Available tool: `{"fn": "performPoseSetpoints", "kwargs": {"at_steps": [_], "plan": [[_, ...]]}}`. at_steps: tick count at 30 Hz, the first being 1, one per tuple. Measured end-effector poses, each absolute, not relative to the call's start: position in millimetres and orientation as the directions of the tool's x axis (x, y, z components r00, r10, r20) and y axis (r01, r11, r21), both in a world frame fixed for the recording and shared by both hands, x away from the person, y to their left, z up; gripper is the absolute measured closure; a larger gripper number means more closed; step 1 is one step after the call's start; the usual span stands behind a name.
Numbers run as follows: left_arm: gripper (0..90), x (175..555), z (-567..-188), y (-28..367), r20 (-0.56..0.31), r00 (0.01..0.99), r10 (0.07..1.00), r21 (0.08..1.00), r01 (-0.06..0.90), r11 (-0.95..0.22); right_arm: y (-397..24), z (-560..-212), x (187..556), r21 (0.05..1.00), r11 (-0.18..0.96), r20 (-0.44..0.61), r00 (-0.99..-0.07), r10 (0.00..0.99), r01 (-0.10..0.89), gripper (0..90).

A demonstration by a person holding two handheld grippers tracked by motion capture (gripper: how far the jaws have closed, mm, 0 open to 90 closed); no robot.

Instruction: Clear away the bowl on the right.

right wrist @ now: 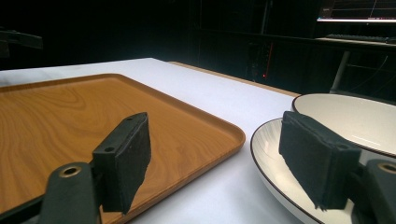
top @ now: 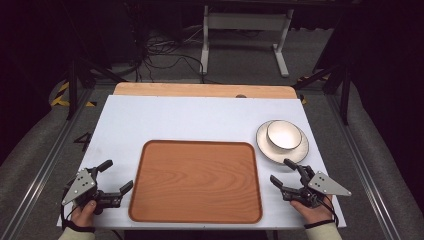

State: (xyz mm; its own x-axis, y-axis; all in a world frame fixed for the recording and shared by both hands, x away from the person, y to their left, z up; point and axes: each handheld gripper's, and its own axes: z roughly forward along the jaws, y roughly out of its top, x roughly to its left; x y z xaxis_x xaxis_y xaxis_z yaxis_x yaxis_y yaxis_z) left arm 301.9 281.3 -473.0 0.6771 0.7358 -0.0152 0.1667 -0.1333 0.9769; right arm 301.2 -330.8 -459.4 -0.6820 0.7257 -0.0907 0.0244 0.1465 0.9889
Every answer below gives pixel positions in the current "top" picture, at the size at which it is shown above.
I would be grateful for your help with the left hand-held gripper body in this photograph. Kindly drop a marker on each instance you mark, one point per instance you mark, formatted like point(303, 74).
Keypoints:
point(83, 185)

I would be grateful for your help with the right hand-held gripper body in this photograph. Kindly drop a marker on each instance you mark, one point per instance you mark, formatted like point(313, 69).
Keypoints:
point(322, 186)

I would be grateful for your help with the white plate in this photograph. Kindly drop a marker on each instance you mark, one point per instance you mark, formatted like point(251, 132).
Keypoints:
point(283, 155)

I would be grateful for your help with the white bowl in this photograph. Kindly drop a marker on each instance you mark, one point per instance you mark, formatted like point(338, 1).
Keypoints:
point(284, 134)

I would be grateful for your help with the wooden tray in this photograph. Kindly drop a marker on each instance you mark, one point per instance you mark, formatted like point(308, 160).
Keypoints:
point(195, 181)

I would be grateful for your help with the person's right hand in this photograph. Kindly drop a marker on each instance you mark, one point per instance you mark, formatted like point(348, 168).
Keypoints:
point(311, 213)

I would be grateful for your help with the person's left hand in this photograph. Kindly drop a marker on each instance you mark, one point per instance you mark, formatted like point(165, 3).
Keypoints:
point(83, 215)

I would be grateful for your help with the black metal stand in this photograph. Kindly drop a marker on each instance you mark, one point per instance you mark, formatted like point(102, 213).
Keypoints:
point(72, 90)
point(345, 93)

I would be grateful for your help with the white board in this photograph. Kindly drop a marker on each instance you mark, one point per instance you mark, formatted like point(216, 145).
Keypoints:
point(186, 120)

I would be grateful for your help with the wooden table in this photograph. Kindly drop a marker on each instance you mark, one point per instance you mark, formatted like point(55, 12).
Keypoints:
point(200, 90)

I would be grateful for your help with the dark curtain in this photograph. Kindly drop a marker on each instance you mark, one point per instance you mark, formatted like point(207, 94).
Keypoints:
point(386, 66)
point(33, 66)

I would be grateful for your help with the aluminium rail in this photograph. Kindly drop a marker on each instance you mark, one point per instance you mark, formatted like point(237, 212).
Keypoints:
point(43, 166)
point(360, 160)

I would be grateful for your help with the white metal frame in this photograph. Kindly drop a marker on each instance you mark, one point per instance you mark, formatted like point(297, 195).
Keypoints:
point(246, 21)

